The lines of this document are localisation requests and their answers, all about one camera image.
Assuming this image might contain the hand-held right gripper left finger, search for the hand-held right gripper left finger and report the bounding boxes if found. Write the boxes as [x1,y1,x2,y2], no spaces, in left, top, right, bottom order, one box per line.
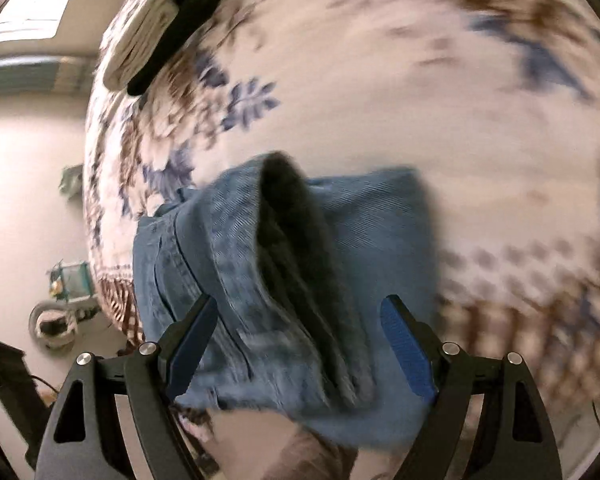
[34,294,219,480]

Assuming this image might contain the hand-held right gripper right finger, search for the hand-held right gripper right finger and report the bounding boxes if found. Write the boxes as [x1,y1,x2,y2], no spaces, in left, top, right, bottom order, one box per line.
[380,295,563,480]

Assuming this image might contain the blue denim pants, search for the blue denim pants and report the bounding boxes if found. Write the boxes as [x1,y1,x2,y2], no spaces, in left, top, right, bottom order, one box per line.
[132,152,438,448]

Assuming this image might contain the folded white pants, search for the folded white pants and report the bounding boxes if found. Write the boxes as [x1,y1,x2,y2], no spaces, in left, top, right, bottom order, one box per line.
[102,0,201,90]

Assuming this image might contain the folded black pants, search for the folded black pants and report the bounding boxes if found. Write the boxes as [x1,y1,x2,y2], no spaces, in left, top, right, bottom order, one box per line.
[127,0,251,97]

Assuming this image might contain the round grey basket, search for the round grey basket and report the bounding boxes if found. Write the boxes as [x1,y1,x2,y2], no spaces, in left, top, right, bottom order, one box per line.
[28,300,83,352]

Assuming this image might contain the person's pink quilted clothing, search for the person's pink quilted clothing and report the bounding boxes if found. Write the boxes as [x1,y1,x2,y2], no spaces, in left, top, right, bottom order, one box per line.
[180,405,361,480]

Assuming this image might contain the dark rectangular object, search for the dark rectangular object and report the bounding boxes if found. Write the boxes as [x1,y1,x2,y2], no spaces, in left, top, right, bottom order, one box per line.
[0,339,52,468]

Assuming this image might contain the green and white package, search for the green and white package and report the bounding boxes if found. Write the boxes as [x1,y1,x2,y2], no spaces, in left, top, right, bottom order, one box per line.
[60,164,86,202]

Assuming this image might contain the floral quilt with checked border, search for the floral quilt with checked border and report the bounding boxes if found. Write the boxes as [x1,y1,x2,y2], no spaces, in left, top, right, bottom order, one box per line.
[82,0,600,411]

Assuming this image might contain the teal striped curtain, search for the teal striped curtain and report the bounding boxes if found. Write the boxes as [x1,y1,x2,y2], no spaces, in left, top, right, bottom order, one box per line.
[0,56,97,97]

